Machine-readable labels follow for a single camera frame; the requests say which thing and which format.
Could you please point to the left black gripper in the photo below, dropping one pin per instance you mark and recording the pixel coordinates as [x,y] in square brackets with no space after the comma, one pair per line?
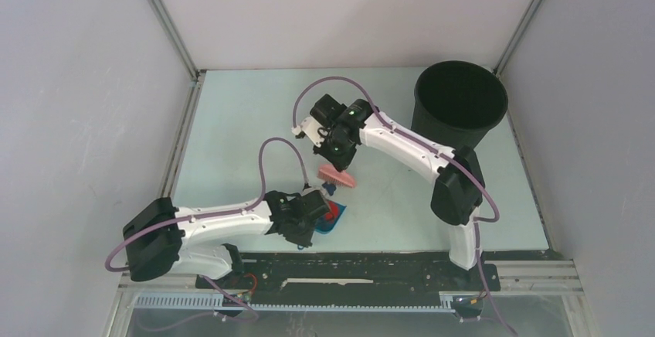
[303,239]

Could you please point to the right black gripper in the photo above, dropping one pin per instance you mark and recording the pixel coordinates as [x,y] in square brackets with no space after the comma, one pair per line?
[340,163]

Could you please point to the blue plastic dustpan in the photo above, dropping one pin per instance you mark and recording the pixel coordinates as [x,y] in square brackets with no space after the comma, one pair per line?
[326,223]

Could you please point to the pink hand brush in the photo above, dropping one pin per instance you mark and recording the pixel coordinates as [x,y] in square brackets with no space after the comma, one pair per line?
[329,173]

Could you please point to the small dark blue paper scrap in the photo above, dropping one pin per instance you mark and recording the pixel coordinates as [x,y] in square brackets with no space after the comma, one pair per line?
[329,188]

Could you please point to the black plastic trash bin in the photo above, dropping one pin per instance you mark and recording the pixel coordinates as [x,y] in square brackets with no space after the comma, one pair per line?
[457,103]

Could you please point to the red paper scrap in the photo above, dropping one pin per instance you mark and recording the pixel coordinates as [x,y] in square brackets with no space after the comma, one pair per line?
[334,213]

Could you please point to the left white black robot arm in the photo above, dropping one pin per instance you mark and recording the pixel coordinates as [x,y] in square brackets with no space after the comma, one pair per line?
[165,239]

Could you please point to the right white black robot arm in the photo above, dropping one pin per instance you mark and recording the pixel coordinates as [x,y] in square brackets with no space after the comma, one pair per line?
[454,175]

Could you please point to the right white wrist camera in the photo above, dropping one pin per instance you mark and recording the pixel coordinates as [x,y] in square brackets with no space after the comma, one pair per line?
[310,128]

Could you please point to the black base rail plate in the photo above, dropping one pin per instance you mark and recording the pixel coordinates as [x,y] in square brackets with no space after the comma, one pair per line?
[356,278]

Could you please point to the white cable duct strip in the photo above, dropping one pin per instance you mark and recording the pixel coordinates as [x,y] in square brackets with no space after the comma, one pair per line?
[217,302]

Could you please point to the left aluminium corner post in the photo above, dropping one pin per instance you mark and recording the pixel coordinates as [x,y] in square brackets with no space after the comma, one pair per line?
[170,30]

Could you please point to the aluminium corner post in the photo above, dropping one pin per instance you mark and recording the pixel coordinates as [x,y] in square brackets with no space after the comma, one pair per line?
[522,27]
[170,30]

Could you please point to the right aluminium corner post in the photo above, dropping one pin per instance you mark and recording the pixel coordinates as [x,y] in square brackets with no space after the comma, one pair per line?
[522,27]

